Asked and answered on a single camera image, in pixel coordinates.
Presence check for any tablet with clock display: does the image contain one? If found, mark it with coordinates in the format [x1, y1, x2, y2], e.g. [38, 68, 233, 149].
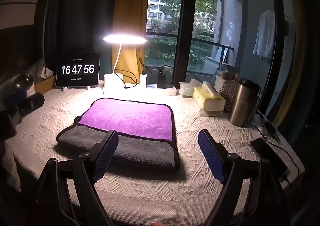
[55, 53, 100, 88]

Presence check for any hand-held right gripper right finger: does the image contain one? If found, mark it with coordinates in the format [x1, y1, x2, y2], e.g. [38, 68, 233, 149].
[198, 129, 286, 226]

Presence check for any cardboard box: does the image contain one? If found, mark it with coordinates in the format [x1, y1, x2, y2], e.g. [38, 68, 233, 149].
[34, 75, 56, 94]

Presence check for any white tissue pack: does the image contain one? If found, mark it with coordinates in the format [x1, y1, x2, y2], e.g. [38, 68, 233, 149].
[179, 79, 206, 97]

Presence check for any black power adapter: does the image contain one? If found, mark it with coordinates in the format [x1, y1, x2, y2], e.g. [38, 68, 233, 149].
[264, 121, 279, 139]

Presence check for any stainless steel kettle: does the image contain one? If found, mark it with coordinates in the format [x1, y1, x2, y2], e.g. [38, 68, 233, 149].
[228, 78, 262, 127]

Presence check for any hanging white shirt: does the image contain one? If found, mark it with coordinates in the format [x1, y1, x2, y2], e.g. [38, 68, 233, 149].
[252, 10, 276, 60]

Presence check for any yellow curtain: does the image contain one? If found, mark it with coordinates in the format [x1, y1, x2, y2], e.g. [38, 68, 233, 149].
[110, 0, 150, 84]

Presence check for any white desk lamp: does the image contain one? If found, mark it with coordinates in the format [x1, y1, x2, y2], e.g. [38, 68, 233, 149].
[103, 34, 147, 95]

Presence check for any dark curtain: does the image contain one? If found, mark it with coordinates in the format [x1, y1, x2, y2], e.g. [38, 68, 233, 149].
[34, 0, 120, 72]

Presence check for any yellow tissue box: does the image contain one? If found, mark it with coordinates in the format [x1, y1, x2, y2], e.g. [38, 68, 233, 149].
[193, 87, 226, 112]

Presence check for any white woven basket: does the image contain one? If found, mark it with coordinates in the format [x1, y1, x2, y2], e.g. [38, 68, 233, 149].
[214, 71, 240, 100]

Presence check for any black charger adapter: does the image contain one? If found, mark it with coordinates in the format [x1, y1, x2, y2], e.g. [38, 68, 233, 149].
[157, 70, 167, 89]

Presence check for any black smartphone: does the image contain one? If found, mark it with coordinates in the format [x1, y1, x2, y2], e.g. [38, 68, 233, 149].
[249, 137, 291, 179]

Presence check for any purple and grey towel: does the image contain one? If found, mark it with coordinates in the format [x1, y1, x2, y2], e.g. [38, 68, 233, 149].
[56, 97, 181, 170]

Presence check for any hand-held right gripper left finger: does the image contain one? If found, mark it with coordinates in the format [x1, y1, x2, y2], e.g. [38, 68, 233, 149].
[36, 130, 119, 226]

